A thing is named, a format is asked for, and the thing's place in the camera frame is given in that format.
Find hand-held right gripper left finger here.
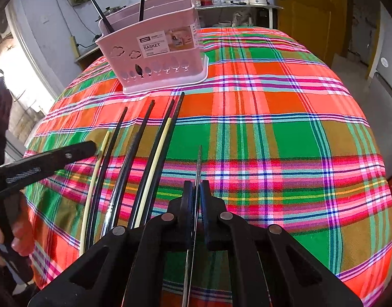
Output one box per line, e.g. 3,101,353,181
28,181,196,307

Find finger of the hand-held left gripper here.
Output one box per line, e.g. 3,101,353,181
0,140,98,201

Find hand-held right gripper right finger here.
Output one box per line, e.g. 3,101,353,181
199,180,364,307

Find metal chopstick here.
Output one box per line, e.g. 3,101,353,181
182,145,203,307
100,131,139,237

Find cream chopstick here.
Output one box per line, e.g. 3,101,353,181
133,118,173,229
79,130,111,255

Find pink plastic utensil basket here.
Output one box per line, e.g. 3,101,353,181
95,0,209,95

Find person's left hand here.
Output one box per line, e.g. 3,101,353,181
10,192,36,257

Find plaid tablecloth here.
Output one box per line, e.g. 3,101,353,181
23,26,392,307

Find steel steamer pot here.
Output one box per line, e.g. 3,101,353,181
103,5,127,17

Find grey kitchen shelf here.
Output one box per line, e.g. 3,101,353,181
196,3,283,30

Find silver refrigerator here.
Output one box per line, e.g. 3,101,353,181
367,2,392,141

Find yellow wooden door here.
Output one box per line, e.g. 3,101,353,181
274,0,348,66

